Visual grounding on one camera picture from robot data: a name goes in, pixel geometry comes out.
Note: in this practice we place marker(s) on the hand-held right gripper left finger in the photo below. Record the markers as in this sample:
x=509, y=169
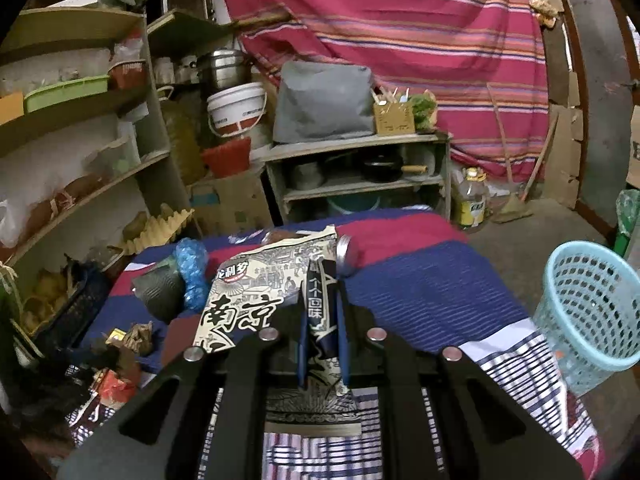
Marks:
x=302, y=360

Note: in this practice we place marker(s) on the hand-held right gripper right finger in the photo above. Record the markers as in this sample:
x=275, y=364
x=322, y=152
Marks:
x=341, y=340

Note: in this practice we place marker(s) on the beige and black snack bag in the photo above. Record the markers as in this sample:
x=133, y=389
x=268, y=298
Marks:
x=250, y=280

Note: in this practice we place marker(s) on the black white-lined pouch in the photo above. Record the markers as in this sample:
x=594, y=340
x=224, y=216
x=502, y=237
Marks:
x=157, y=290

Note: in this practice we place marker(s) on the light blue plastic basket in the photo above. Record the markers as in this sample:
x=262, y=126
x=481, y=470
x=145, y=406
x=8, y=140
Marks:
x=585, y=310

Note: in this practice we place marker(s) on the clear jar red contents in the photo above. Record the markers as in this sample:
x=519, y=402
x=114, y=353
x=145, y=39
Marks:
x=345, y=255

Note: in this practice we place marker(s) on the striped and checked tablecloth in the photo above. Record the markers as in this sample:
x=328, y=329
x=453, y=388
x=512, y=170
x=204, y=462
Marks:
x=425, y=280

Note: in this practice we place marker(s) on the teal plastic basin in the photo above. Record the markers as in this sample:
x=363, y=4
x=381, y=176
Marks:
x=352, y=205

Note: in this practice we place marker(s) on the blue plastic bag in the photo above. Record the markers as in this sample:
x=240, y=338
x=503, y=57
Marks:
x=192, y=265

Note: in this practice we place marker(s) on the crumpled brown wrapper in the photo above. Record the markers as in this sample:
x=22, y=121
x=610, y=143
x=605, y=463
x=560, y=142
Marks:
x=139, y=340

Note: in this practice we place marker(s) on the grey metal pot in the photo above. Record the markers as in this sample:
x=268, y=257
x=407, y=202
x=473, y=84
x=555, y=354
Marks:
x=306, y=176

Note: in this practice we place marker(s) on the brown cardboard box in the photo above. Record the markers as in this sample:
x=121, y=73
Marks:
x=235, y=205

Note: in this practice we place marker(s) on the red snack packet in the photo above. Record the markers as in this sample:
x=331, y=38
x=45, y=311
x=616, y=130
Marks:
x=117, y=390

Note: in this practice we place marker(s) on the yellow cooking oil bottle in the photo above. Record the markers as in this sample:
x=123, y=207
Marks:
x=472, y=205

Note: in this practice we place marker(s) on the yellow paper egg tray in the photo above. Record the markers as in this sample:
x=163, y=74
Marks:
x=160, y=232

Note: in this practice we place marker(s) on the small wooden cabinet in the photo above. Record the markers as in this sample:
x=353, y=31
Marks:
x=350, y=144

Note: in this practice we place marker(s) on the small potato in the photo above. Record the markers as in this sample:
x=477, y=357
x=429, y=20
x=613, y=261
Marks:
x=166, y=211

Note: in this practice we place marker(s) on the large potato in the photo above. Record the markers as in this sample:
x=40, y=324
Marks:
x=135, y=225

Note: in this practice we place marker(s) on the red plastic basket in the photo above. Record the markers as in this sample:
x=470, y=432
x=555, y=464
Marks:
x=227, y=157

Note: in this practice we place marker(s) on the wooden broom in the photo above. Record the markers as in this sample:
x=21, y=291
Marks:
x=512, y=210

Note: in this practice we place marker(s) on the cardboard utensil box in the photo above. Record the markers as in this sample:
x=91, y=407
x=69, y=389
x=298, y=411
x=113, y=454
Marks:
x=392, y=119

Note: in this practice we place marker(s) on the blue plastic crate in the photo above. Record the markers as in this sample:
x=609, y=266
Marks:
x=75, y=310

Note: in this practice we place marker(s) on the grey cushion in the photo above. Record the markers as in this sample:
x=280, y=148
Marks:
x=320, y=105

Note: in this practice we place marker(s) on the green leafy vegetable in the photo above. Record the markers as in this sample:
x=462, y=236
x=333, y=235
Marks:
x=424, y=110

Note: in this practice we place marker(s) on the large yellow oil jug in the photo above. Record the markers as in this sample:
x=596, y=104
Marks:
x=181, y=145

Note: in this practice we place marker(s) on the white plastic bucket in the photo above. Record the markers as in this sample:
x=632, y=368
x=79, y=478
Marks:
x=235, y=110

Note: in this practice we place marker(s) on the pale yellow vegetables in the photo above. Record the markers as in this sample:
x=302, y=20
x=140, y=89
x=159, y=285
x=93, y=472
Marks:
x=45, y=295

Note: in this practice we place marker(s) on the wooden stick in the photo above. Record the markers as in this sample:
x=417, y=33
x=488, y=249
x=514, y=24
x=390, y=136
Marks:
x=542, y=155

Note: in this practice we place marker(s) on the translucent plastic container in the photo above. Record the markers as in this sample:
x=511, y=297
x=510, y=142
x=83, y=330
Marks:
x=112, y=157

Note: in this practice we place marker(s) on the brown sweet potato bundle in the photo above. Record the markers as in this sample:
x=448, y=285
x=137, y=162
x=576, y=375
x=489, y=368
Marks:
x=75, y=190

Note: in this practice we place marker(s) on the stainless steel pot stack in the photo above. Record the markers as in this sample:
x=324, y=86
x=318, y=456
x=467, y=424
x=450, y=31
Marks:
x=225, y=70

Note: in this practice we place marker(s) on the red striped curtain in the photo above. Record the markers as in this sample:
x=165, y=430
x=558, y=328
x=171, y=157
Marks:
x=400, y=35

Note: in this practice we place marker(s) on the green plastic bag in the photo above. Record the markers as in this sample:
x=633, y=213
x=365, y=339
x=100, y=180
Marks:
x=629, y=215

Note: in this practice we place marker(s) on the small red container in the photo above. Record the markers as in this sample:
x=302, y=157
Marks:
x=129, y=74

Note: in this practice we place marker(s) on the cardboard box black label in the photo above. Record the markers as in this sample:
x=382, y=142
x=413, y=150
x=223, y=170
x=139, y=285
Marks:
x=634, y=145

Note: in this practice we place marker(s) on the green plastic tray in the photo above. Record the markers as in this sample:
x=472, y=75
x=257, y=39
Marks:
x=65, y=92

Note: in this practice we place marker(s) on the yellow cardboard box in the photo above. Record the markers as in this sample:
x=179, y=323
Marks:
x=11, y=107

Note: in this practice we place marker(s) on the hanging pale dried bundle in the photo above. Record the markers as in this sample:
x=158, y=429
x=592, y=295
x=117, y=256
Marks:
x=544, y=7

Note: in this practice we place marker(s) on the wooden shelf unit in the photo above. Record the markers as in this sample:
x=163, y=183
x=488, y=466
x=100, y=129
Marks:
x=65, y=25

